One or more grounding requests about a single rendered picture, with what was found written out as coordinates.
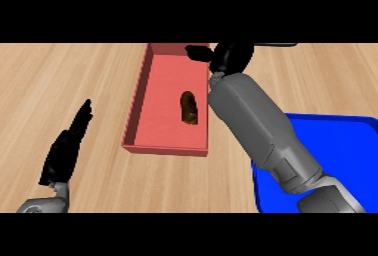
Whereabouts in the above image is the brown sweet potato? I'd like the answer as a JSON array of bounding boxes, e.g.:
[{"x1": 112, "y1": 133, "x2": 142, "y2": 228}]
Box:
[{"x1": 179, "y1": 90, "x2": 199, "y2": 126}]

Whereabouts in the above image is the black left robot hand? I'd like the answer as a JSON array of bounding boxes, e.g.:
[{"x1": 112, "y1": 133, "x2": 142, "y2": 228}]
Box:
[{"x1": 37, "y1": 98, "x2": 94, "y2": 187}]

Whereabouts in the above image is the red cardboard box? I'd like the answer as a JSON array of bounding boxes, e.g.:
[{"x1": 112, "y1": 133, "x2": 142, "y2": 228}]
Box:
[{"x1": 121, "y1": 42, "x2": 217, "y2": 158}]

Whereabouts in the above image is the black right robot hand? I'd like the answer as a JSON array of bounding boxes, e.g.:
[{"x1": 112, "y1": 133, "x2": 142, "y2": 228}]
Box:
[{"x1": 183, "y1": 42, "x2": 257, "y2": 75}]

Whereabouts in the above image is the blue tray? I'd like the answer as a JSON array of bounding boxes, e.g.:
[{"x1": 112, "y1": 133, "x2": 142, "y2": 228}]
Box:
[{"x1": 250, "y1": 112, "x2": 378, "y2": 214}]

